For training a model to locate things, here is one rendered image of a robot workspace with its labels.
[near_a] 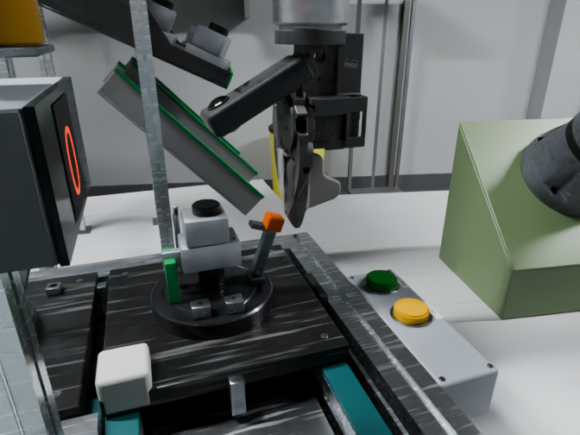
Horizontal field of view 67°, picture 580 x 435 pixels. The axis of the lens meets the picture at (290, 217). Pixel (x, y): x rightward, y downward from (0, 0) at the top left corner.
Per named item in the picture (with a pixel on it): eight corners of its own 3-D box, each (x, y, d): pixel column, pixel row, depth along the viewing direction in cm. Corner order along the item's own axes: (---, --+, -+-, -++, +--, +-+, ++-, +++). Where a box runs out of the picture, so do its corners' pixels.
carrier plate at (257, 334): (280, 255, 67) (280, 242, 66) (349, 359, 46) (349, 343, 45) (111, 282, 60) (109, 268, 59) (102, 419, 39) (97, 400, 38)
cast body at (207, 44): (224, 79, 70) (242, 36, 68) (219, 80, 66) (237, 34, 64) (174, 56, 69) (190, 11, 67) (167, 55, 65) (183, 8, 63)
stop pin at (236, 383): (243, 403, 44) (242, 372, 42) (246, 412, 43) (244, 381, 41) (230, 406, 43) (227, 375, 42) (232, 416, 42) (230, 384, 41)
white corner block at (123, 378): (153, 372, 44) (148, 339, 43) (154, 406, 40) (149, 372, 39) (103, 383, 43) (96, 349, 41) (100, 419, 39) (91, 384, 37)
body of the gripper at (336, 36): (365, 154, 47) (374, 30, 42) (288, 160, 44) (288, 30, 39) (336, 138, 53) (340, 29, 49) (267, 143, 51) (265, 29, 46)
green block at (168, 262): (179, 296, 50) (175, 257, 48) (180, 302, 48) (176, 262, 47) (168, 299, 49) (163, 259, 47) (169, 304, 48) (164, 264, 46)
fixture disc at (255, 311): (256, 264, 60) (255, 251, 59) (288, 324, 48) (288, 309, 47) (149, 281, 56) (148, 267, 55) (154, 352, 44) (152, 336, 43)
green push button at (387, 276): (386, 280, 60) (387, 267, 59) (401, 295, 57) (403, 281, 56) (359, 284, 59) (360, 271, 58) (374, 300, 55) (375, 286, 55)
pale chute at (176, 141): (242, 189, 83) (257, 172, 83) (245, 216, 71) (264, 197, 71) (116, 81, 73) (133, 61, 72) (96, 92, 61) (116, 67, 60)
